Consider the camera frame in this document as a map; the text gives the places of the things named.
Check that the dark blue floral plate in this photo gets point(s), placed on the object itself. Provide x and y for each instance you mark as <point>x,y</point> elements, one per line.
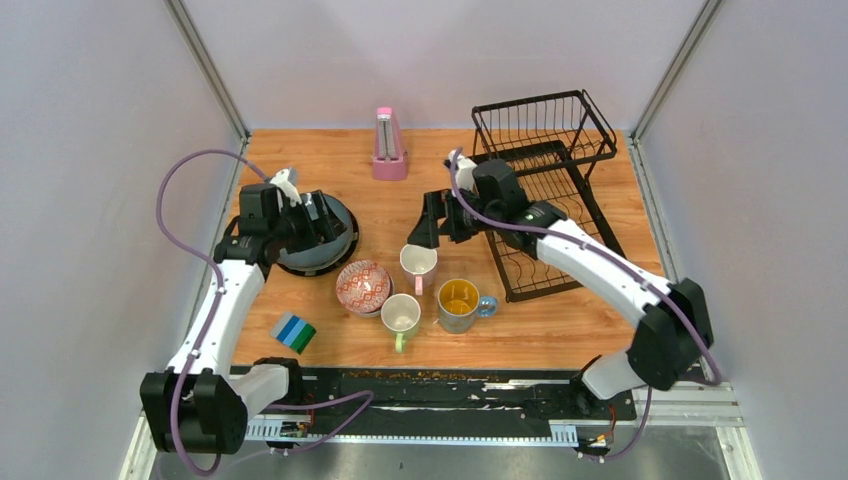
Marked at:
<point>325,254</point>

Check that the blue mug yellow inside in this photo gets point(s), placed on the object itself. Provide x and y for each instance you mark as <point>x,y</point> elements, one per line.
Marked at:
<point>461,304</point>

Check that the green handled cream mug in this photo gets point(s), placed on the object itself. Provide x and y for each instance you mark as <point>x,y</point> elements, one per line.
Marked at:
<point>401,315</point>

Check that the pink mug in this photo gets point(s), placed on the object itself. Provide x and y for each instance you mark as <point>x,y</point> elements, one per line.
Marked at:
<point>419,265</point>

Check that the blue green striped block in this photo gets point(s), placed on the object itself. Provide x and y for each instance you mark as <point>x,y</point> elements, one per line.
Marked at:
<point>293,332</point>

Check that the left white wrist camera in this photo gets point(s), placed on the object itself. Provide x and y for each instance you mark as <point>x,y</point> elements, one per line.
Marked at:
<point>285,180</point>

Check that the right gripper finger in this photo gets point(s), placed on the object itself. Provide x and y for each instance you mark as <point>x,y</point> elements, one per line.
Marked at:
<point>426,232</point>
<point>439,205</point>

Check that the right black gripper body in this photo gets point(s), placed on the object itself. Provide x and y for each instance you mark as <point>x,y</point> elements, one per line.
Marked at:
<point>491,211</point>

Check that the pink metronome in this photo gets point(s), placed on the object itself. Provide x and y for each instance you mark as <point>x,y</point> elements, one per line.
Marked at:
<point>390,158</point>

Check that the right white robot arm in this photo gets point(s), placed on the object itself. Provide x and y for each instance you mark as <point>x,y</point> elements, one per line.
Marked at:
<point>671,319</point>

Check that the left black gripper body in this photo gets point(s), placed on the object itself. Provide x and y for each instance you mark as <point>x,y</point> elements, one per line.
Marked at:
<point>282,228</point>

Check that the red patterned bowl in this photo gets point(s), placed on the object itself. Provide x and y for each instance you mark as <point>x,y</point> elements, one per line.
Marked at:
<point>362,287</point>

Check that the black bottom plate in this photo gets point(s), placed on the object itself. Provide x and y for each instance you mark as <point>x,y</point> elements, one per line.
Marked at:
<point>338,263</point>

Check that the black wire dish rack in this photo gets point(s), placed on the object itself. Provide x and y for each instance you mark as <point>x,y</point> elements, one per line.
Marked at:
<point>553,143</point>

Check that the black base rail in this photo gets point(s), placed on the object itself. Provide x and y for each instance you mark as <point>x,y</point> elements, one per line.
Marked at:
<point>462,404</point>

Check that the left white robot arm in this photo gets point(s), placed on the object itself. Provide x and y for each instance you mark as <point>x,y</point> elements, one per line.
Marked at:
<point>193,406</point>

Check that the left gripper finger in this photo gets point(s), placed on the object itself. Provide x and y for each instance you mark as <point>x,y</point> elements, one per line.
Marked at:
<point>306,236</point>
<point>328,224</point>

